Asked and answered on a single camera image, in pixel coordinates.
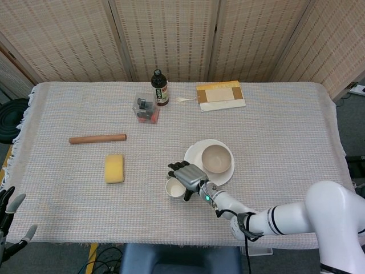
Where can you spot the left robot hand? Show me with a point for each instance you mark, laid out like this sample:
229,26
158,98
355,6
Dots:
5,199

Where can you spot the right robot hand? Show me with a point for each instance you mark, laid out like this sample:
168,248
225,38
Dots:
189,175

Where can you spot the white paper cup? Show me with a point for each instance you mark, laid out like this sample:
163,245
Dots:
174,189

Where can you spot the beige bowl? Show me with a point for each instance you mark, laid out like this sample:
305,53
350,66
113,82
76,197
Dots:
216,160

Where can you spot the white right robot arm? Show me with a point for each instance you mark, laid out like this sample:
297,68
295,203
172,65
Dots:
285,219

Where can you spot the white plate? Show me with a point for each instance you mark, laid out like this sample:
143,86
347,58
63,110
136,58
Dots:
194,151

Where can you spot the light woven tablecloth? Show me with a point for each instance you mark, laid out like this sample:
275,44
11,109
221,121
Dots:
171,222

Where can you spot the yellow sponge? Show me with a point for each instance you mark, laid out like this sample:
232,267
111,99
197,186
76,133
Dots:
114,169

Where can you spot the black round stool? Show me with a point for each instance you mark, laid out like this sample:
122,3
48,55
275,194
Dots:
11,120

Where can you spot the blue chair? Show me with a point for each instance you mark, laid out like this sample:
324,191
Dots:
176,259

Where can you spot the beige book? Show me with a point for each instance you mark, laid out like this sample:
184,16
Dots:
221,95

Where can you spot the clear plastic box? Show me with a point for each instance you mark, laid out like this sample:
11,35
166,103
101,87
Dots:
138,105

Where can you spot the dark sauce bottle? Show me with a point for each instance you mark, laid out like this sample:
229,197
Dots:
157,82

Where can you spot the wooden rolling pin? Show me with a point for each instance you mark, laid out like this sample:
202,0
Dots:
97,139

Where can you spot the woven folding screen panel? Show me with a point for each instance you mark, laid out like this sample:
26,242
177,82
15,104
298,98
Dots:
333,48
11,77
62,40
256,40
168,34

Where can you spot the white power strip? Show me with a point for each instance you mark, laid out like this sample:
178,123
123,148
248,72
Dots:
358,89

